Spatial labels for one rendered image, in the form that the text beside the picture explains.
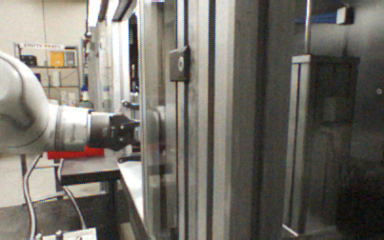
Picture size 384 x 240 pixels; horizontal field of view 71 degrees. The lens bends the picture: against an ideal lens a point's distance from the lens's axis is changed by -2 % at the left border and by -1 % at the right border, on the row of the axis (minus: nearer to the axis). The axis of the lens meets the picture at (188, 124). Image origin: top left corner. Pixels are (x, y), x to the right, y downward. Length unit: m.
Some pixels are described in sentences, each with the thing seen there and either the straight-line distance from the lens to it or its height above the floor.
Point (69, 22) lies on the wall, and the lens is 8.24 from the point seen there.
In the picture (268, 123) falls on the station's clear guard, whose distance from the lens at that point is 0.16.
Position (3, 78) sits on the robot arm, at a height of 1.13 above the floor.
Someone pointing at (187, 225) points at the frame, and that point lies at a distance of 0.25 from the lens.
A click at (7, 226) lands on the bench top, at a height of 0.68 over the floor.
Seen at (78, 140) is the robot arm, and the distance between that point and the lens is 0.55.
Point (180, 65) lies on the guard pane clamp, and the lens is 0.21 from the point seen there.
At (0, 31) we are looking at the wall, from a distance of 8.39.
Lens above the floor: 1.13
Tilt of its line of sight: 9 degrees down
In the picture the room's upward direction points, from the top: straight up
